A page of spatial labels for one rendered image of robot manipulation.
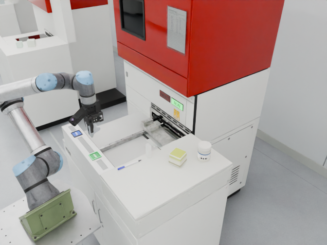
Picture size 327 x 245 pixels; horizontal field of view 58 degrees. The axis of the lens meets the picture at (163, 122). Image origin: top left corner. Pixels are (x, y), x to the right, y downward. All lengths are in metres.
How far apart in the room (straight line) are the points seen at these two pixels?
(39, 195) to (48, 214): 0.10
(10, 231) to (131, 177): 0.62
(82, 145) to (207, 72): 0.83
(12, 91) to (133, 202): 0.75
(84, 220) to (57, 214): 0.14
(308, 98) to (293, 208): 1.01
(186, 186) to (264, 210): 1.39
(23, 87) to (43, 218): 0.60
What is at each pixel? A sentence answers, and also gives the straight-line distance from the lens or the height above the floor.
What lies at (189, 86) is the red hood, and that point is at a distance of 1.64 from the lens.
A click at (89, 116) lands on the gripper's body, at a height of 1.24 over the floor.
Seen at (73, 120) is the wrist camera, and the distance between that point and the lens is 1.50.
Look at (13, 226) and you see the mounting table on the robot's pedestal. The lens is 1.68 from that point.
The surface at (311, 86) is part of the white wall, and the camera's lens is 3.00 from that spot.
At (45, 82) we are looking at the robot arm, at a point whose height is 1.48.
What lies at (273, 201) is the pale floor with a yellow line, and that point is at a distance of 2.87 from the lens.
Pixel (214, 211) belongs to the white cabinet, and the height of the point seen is 0.64.
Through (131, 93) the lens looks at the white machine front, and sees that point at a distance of 2.36.
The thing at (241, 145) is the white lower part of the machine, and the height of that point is 0.62.
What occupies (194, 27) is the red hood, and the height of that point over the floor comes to 1.62.
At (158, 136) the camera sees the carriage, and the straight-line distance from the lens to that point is 1.93.
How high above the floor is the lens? 2.03
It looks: 34 degrees down
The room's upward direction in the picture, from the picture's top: straight up
